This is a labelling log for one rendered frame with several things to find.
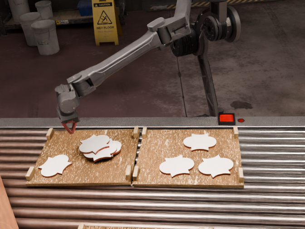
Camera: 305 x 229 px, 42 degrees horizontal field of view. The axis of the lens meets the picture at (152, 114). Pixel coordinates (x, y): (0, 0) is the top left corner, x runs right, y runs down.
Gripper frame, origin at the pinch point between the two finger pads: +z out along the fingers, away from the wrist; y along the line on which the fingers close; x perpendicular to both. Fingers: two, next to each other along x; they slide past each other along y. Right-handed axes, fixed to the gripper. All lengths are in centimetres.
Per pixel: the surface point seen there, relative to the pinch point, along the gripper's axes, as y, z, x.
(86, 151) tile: -2.0, 9.7, -3.8
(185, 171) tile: -29.3, 11.8, -34.7
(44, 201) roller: -15.9, 15.7, 17.0
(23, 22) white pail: 390, 77, -21
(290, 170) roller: -45, 14, -71
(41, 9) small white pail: 447, 82, -53
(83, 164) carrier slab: -4.7, 13.7, -1.5
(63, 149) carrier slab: 9.8, 13.9, 3.4
